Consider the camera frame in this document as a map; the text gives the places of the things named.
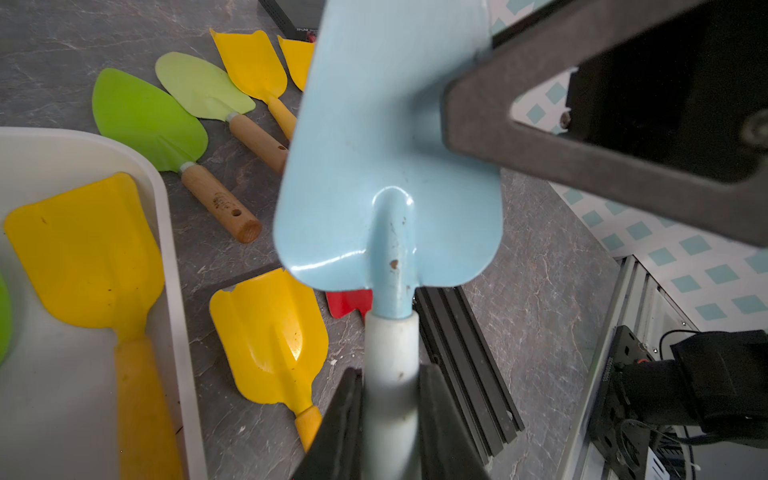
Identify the bright green trowel wooden handle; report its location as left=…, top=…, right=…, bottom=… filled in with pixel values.
left=91, top=68, right=262, bottom=244

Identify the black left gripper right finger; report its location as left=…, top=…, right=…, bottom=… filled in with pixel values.
left=418, top=364, right=489, bottom=479

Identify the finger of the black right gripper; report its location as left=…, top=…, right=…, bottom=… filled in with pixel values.
left=442, top=1, right=767, bottom=247

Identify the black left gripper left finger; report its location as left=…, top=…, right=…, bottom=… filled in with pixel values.
left=292, top=368, right=363, bottom=480

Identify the red trowel wooden handle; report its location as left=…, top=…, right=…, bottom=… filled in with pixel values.
left=326, top=290, right=373, bottom=321

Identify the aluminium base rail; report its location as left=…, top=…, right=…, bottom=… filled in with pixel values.
left=554, top=254, right=768, bottom=480

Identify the yellow plastic shovel blue cap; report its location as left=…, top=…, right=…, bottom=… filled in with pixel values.
left=210, top=29, right=297, bottom=141

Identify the black aluminium extrusion bar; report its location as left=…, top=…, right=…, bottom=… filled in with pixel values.
left=413, top=287, right=525, bottom=466

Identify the black network switch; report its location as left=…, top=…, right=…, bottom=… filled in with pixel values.
left=259, top=0, right=325, bottom=42

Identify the light blue plastic shovel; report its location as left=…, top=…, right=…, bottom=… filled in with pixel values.
left=274, top=1, right=503, bottom=479

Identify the white plastic storage box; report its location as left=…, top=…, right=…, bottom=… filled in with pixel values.
left=1, top=127, right=207, bottom=479

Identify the green plastic shovel yellow handle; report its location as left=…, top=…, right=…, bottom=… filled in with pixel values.
left=0, top=277, right=13, bottom=362

